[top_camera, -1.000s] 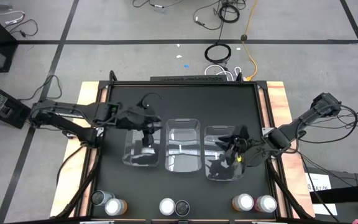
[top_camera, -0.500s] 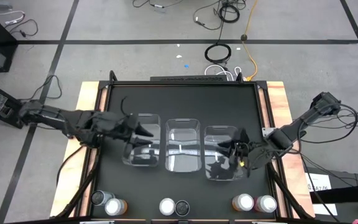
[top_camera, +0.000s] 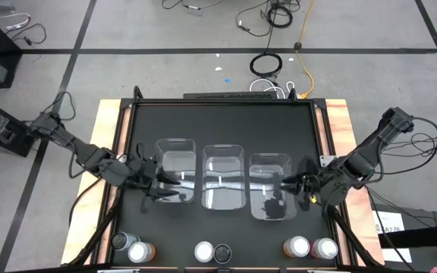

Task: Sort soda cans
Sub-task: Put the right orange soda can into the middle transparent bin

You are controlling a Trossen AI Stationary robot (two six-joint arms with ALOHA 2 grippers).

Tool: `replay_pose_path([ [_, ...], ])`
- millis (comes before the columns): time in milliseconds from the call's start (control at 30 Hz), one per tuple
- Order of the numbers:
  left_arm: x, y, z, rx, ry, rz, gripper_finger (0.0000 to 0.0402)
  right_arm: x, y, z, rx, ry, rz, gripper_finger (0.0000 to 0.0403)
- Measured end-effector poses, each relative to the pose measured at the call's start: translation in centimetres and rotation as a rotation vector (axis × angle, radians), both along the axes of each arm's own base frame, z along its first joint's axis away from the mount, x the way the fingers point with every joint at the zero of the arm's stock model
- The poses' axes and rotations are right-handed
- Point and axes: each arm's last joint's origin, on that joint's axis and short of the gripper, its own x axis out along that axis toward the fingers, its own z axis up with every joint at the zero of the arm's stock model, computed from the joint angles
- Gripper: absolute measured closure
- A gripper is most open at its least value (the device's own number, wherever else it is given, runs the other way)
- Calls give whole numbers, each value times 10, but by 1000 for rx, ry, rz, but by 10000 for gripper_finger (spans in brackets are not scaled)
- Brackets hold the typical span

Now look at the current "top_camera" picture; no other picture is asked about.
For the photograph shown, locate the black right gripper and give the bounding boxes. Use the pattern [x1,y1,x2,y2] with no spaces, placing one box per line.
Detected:
[281,155,347,212]

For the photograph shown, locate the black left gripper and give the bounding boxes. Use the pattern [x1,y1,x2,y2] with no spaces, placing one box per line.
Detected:
[121,153,181,201]

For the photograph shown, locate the orange and white soda can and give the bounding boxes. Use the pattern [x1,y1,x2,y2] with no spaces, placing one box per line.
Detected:
[127,241,157,264]
[282,235,311,259]

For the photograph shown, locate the pink and white soda can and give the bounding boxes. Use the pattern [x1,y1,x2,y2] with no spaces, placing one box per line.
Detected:
[309,237,339,261]
[193,240,215,264]

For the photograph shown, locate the clear plastic bin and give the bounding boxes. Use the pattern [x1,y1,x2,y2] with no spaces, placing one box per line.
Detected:
[248,152,294,221]
[153,137,197,204]
[201,144,247,211]

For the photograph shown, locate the light wooden base board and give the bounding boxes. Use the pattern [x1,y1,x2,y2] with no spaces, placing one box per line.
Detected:
[61,99,385,266]

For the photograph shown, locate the white paper sheet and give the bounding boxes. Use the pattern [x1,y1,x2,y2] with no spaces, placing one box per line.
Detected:
[372,210,413,263]

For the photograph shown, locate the black cart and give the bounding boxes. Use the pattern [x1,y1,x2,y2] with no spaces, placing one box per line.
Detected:
[369,203,437,273]

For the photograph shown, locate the black diagonal frame strut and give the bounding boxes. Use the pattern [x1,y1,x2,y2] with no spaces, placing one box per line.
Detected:
[68,189,123,266]
[326,206,381,268]

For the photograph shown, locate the black table frame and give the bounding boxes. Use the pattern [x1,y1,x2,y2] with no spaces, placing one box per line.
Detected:
[100,97,343,268]

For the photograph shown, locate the black coiled cable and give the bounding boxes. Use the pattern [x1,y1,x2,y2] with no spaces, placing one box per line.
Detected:
[266,3,294,30]
[249,52,283,79]

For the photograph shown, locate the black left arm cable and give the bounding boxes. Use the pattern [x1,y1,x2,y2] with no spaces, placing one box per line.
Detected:
[43,90,77,122]

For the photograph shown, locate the orange power cable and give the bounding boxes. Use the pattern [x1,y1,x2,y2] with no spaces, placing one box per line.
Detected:
[294,0,316,99]

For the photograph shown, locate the black cable with connector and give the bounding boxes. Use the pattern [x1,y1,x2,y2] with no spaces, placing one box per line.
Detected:
[161,0,227,12]

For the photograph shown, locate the thin black floor cable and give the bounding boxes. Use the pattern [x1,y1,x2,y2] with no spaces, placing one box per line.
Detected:
[5,22,48,47]

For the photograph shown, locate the white cable with connector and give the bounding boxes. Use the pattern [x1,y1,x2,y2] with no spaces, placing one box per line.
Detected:
[0,12,32,31]

